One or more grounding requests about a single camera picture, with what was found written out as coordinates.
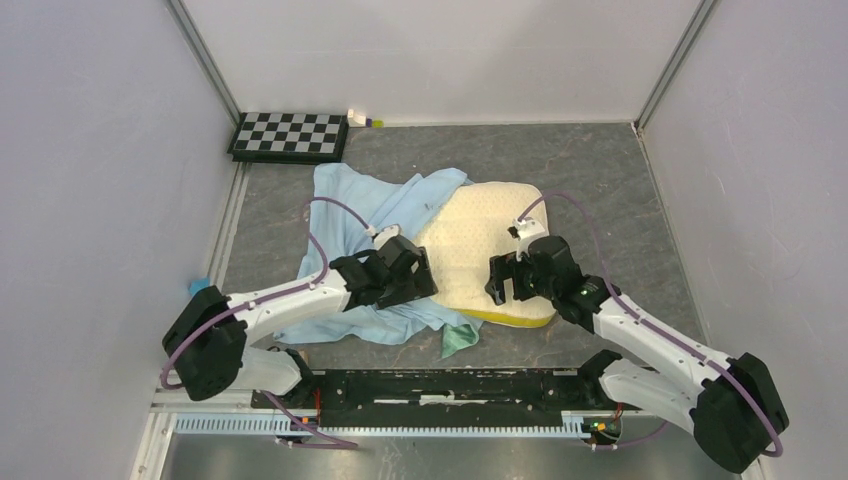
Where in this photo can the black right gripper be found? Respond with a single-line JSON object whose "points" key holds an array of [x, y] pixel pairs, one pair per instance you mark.
{"points": [[504, 267]]}

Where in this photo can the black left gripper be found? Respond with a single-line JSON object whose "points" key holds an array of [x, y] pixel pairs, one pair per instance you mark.
{"points": [[418, 284]]}

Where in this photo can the cream and yellow pillow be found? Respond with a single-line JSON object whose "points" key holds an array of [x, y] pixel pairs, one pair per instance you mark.
{"points": [[468, 230]]}

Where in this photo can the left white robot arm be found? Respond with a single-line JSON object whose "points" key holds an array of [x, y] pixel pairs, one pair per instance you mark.
{"points": [[211, 346]]}

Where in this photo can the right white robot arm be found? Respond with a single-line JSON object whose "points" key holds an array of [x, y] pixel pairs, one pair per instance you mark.
{"points": [[730, 406]]}

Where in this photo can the small white purple toy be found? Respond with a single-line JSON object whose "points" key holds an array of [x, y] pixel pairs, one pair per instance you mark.
{"points": [[359, 119]]}

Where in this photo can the black white checkerboard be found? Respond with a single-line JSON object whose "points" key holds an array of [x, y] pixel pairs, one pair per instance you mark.
{"points": [[289, 138]]}

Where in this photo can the blue plastic clip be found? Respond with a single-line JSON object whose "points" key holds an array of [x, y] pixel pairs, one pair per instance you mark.
{"points": [[197, 285]]}

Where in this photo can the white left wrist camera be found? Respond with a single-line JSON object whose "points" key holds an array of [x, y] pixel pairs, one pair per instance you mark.
{"points": [[380, 237]]}

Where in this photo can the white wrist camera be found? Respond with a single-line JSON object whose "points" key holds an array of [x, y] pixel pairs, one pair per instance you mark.
{"points": [[525, 232], [380, 237]]}

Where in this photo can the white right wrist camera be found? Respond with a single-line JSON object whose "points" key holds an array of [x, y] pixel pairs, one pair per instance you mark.
{"points": [[525, 232]]}

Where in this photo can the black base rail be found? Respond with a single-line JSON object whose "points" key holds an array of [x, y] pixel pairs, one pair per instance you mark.
{"points": [[445, 398]]}

